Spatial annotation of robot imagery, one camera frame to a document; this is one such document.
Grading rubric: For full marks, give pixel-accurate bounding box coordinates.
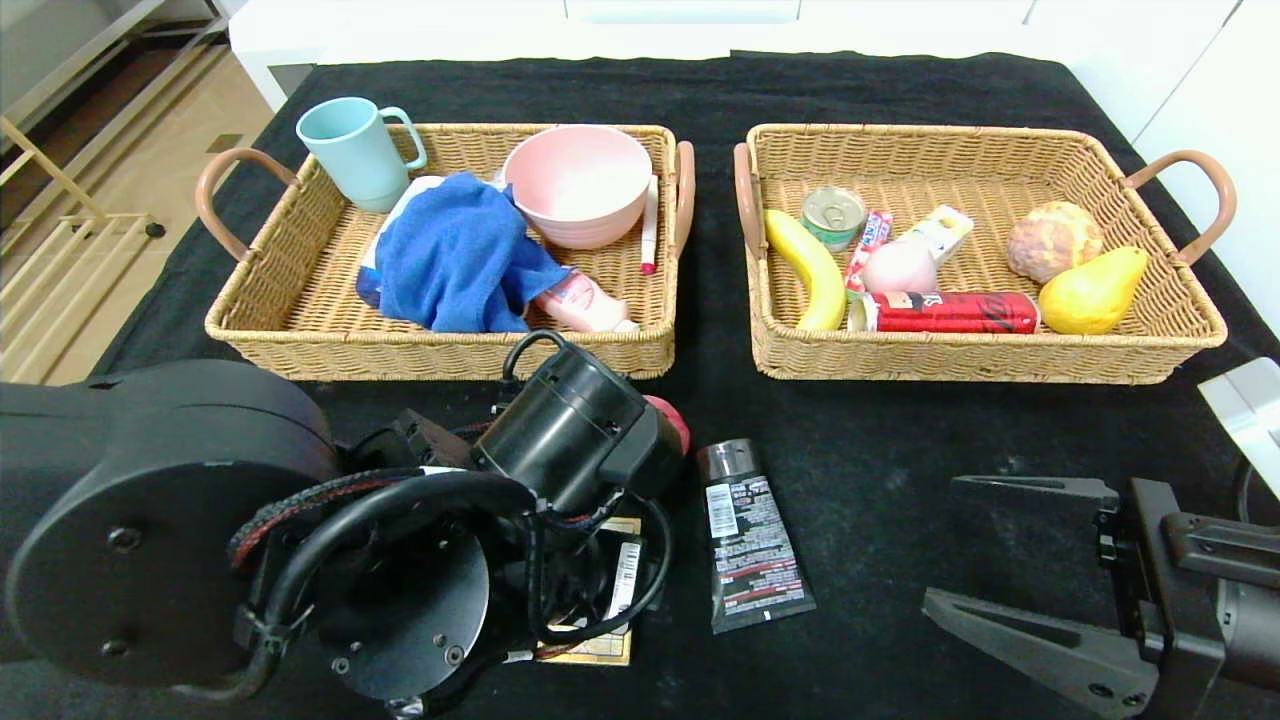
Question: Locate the blue microfibre cloth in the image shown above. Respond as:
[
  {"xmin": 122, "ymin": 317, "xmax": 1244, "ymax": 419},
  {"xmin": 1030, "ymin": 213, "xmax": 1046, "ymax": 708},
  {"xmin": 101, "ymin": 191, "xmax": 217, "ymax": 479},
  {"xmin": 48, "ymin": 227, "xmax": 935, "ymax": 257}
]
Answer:
[{"xmin": 375, "ymin": 172, "xmax": 571, "ymax": 334}]

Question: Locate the green tin can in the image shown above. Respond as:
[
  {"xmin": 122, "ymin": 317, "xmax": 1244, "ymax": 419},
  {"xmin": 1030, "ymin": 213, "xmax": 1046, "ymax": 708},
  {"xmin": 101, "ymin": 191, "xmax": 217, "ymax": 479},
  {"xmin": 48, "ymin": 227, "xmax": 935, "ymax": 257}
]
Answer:
[{"xmin": 800, "ymin": 187, "xmax": 866, "ymax": 253}]

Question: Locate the red chips can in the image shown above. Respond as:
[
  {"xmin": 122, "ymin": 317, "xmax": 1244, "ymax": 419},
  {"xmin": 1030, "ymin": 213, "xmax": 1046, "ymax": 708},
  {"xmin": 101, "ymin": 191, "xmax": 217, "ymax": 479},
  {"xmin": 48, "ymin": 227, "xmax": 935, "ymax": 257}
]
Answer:
[{"xmin": 847, "ymin": 290, "xmax": 1041, "ymax": 335}]

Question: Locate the pink bowl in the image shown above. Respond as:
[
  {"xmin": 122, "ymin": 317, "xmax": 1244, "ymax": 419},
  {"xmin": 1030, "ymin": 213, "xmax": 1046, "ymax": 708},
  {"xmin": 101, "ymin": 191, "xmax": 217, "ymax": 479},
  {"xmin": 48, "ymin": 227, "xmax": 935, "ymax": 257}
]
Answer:
[{"xmin": 502, "ymin": 125, "xmax": 653, "ymax": 251}]

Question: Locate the brown cream puff bread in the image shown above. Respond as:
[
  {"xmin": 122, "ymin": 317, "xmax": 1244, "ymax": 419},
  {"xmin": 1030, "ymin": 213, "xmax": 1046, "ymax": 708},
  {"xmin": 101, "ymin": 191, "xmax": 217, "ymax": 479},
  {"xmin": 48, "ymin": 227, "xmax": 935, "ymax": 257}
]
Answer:
[{"xmin": 1005, "ymin": 201, "xmax": 1106, "ymax": 285}]

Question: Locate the wicker basket with household items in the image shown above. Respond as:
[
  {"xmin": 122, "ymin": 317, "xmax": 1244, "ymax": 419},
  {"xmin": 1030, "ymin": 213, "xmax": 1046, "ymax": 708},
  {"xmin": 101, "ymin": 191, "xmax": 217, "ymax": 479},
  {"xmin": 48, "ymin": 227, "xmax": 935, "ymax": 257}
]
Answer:
[{"xmin": 195, "ymin": 123, "xmax": 697, "ymax": 382}]

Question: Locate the black left camera cable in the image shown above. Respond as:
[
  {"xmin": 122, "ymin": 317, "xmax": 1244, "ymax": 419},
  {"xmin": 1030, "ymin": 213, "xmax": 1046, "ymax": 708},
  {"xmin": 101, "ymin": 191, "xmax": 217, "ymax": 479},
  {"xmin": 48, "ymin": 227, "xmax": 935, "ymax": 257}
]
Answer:
[{"xmin": 175, "ymin": 330, "xmax": 673, "ymax": 701}]

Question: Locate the red peach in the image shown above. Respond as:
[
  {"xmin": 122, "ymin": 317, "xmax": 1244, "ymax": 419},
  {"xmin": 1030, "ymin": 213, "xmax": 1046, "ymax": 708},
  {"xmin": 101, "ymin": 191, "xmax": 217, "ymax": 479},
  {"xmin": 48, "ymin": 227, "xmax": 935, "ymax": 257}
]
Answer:
[{"xmin": 645, "ymin": 395, "xmax": 692, "ymax": 457}]

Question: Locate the cream card box blue diamond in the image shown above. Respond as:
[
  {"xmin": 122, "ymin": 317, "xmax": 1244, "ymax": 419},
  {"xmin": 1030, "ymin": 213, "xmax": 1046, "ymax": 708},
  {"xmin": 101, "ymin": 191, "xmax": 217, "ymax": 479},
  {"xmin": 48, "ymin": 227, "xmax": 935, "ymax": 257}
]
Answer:
[{"xmin": 538, "ymin": 515, "xmax": 643, "ymax": 667}]

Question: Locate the white pen pink tip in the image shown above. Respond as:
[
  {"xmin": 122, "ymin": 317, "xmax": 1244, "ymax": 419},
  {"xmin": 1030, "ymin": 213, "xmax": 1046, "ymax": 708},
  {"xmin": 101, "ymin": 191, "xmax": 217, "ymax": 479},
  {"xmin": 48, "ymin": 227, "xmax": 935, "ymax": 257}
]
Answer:
[{"xmin": 639, "ymin": 175, "xmax": 660, "ymax": 276}]

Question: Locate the red candy stick pack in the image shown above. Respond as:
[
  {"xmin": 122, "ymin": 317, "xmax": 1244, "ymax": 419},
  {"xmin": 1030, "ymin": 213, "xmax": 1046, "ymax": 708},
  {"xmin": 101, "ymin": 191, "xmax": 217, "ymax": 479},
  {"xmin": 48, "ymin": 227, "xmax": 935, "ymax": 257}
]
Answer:
[{"xmin": 845, "ymin": 210, "xmax": 893, "ymax": 298}]

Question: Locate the yellow pear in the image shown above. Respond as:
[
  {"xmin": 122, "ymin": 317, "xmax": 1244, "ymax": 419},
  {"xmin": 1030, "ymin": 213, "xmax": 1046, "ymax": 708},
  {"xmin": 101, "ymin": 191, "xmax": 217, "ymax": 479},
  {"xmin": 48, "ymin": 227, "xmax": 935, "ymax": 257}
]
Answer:
[{"xmin": 1037, "ymin": 246, "xmax": 1149, "ymax": 336}]

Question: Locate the yellow banana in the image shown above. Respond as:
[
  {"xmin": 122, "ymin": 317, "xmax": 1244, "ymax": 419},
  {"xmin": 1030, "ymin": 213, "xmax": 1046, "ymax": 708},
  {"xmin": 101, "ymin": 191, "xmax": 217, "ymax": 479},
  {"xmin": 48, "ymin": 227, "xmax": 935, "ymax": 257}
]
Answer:
[{"xmin": 763, "ymin": 208, "xmax": 849, "ymax": 333}]

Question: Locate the black table cloth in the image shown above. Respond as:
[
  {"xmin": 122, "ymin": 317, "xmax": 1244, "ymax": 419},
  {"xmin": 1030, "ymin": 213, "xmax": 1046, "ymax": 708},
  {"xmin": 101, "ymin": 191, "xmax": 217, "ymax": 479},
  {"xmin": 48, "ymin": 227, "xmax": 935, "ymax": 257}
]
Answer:
[{"xmin": 0, "ymin": 50, "xmax": 1280, "ymax": 720}]

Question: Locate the pink lotion tube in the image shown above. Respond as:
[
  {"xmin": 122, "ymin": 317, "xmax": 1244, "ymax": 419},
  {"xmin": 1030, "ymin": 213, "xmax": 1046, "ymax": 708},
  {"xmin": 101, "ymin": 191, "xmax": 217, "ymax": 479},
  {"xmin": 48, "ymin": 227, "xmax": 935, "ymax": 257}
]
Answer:
[{"xmin": 533, "ymin": 268, "xmax": 641, "ymax": 335}]

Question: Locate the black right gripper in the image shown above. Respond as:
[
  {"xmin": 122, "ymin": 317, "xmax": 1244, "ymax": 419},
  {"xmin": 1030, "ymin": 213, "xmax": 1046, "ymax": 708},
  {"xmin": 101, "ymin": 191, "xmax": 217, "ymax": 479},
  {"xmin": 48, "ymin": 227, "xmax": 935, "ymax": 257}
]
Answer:
[{"xmin": 921, "ymin": 474, "xmax": 1280, "ymax": 720}]

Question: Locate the black cosmetic tube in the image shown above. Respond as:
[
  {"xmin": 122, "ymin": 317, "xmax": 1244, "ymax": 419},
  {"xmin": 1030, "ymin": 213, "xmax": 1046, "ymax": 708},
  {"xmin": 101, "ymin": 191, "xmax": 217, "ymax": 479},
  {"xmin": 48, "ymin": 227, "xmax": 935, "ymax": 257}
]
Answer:
[{"xmin": 697, "ymin": 438, "xmax": 817, "ymax": 636}]

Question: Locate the small cream snack box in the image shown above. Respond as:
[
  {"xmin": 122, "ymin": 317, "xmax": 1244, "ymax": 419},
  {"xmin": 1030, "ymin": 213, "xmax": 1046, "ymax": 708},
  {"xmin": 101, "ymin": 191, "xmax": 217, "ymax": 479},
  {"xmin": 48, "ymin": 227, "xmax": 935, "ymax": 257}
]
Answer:
[{"xmin": 897, "ymin": 205, "xmax": 975, "ymax": 269}]

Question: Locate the wicker basket with food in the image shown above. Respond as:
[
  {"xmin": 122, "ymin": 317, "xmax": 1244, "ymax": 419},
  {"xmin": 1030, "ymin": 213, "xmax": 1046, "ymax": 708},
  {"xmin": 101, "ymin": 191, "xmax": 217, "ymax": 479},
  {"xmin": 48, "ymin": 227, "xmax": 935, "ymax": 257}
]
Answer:
[{"xmin": 733, "ymin": 123, "xmax": 1237, "ymax": 386}]

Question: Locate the teal mug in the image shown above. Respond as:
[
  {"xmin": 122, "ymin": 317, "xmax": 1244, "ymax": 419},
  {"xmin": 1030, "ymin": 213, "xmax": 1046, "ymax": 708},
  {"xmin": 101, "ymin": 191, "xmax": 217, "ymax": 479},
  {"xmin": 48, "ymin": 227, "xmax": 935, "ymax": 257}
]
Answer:
[{"xmin": 295, "ymin": 97, "xmax": 428, "ymax": 214}]

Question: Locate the pale pink soft ball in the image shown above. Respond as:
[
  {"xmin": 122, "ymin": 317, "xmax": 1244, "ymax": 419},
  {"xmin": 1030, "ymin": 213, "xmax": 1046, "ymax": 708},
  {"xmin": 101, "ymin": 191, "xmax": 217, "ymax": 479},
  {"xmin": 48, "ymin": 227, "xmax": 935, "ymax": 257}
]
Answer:
[{"xmin": 862, "ymin": 238, "xmax": 939, "ymax": 295}]

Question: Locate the large white bottle blue cap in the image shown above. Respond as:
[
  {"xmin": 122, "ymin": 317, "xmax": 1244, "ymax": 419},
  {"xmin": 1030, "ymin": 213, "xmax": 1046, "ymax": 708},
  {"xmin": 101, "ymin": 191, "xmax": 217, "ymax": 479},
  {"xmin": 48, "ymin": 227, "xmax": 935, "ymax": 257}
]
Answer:
[{"xmin": 355, "ymin": 176, "xmax": 446, "ymax": 309}]

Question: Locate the light wooden rack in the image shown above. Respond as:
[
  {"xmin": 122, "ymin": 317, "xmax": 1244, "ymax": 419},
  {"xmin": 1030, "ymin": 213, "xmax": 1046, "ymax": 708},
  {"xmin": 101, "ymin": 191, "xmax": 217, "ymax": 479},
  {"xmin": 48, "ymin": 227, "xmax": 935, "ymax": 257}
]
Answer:
[{"xmin": 0, "ymin": 115, "xmax": 166, "ymax": 386}]

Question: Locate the grey low shelf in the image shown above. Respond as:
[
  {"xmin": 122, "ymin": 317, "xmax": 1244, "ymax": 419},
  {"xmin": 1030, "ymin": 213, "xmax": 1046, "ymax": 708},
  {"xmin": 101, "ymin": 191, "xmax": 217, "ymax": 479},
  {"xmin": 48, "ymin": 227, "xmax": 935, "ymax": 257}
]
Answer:
[{"xmin": 0, "ymin": 0, "xmax": 231, "ymax": 131}]

